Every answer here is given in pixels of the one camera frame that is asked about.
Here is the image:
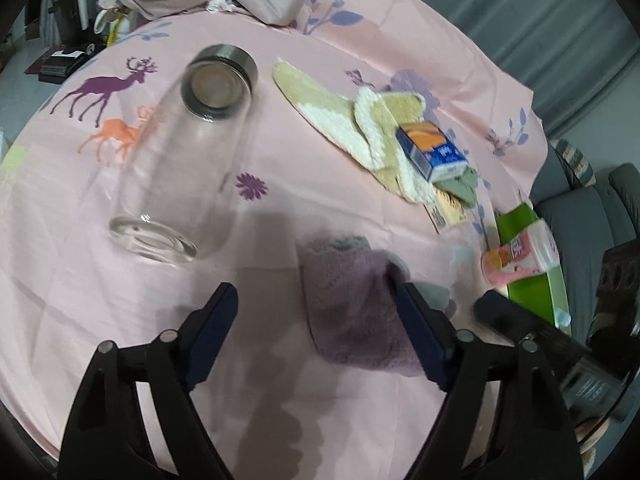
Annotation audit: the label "blue tissue pack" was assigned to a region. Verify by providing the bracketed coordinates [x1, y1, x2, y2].
[396, 121, 469, 182]

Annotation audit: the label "beige snack packet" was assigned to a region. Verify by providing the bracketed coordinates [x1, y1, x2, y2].
[427, 185, 471, 235]

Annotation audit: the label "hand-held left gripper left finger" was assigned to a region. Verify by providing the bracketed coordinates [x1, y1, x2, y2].
[57, 282, 239, 480]

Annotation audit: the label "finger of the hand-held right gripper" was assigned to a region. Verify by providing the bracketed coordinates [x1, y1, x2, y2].
[474, 290, 629, 422]

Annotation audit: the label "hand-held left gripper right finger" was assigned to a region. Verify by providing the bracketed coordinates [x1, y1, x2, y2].
[395, 282, 586, 480]

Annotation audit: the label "clear glass bottle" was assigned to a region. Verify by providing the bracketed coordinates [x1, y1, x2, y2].
[109, 45, 259, 264]

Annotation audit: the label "pink printed tablecloth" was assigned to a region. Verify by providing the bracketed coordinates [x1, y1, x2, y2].
[0, 0, 571, 480]

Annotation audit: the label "grey curtain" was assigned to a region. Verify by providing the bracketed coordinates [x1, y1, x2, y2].
[370, 0, 640, 136]

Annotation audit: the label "green cardboard box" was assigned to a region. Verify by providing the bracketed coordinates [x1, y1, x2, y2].
[495, 203, 568, 331]

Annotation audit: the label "grey sofa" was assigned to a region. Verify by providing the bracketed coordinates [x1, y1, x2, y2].
[530, 137, 640, 346]

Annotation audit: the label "dark flat boxes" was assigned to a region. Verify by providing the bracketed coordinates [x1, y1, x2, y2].
[39, 50, 93, 83]

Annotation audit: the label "green cloth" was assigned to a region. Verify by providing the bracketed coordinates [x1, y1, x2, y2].
[435, 167, 480, 207]

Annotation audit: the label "pink tube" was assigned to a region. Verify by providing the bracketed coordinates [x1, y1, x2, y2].
[481, 221, 561, 288]

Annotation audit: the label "purple towel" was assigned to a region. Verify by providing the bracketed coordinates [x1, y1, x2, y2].
[298, 235, 426, 378]

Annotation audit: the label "beige and white towel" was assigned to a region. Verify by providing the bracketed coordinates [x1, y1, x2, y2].
[272, 58, 468, 206]

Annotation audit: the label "striped cushion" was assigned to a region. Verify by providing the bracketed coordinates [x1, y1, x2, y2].
[555, 138, 598, 188]

